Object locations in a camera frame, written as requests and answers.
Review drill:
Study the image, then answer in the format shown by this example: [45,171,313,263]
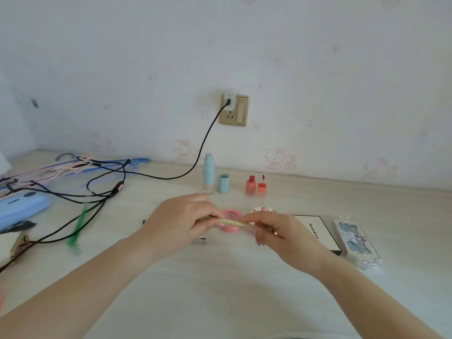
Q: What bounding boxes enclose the light blue small device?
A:
[0,192,52,233]

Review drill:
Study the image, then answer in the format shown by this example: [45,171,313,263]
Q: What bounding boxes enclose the gold wall socket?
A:
[218,95,250,127]

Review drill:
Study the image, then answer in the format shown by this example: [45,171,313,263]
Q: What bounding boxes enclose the yellow thin eyeliner pencil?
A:
[201,215,255,230]

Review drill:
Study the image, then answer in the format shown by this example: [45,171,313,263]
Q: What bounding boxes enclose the person's right forearm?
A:
[310,254,444,339]

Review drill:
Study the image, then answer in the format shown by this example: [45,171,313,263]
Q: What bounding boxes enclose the black crumpled tag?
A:
[0,220,37,234]

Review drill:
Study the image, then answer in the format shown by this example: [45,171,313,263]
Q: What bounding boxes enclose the black white Mooekiss palette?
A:
[293,215,342,257]

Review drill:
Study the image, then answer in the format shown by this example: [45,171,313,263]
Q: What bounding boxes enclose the person's left hand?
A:
[139,193,224,262]

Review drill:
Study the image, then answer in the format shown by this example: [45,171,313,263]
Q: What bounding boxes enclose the person's right hand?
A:
[241,210,331,276]

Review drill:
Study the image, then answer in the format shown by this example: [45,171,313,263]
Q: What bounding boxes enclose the pink clothes hangers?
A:
[0,155,103,198]

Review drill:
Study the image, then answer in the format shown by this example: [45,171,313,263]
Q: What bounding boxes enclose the black cable bundle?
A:
[0,160,128,274]

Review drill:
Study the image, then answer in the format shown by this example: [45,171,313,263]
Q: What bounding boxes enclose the green cable tie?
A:
[67,206,88,255]

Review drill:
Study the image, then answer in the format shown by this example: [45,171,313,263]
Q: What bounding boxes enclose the person's left forearm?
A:
[0,236,167,339]

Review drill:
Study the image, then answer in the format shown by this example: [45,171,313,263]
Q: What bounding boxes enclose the light blue spray bottle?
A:
[202,153,216,194]

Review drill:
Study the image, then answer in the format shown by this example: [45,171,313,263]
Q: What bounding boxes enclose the ornate silver blue palette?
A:
[333,217,382,271]

